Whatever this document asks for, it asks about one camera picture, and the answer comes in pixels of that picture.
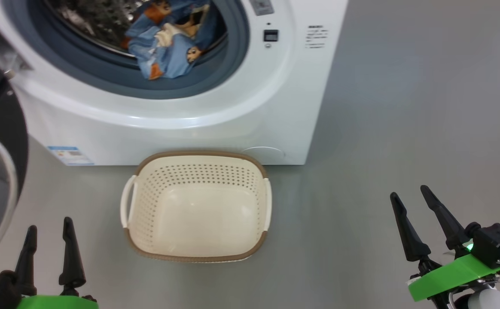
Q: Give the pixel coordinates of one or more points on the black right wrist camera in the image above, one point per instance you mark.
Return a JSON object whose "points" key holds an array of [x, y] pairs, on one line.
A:
{"points": [[495, 242]]}

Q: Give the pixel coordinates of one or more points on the blue and cream cartoon garment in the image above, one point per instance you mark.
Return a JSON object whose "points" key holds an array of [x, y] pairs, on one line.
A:
{"points": [[168, 60]]}

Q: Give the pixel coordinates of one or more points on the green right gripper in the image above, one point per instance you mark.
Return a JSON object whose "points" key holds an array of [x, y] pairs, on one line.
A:
{"points": [[447, 277]]}

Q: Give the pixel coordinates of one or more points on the blue energy label sticker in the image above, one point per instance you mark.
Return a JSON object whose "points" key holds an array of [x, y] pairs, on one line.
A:
{"points": [[69, 155]]}

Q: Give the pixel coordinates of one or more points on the cream perforated laundry basket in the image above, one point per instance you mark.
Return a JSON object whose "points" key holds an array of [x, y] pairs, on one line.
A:
{"points": [[198, 214]]}

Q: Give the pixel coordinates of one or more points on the blue cartoon print garment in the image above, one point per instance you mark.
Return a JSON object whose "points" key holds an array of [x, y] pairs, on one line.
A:
{"points": [[215, 25]]}

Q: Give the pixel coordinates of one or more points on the white front-load washing machine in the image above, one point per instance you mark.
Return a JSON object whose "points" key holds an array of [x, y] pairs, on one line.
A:
{"points": [[254, 107]]}

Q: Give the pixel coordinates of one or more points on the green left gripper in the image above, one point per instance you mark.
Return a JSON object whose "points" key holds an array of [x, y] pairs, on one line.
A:
{"points": [[56, 302]]}

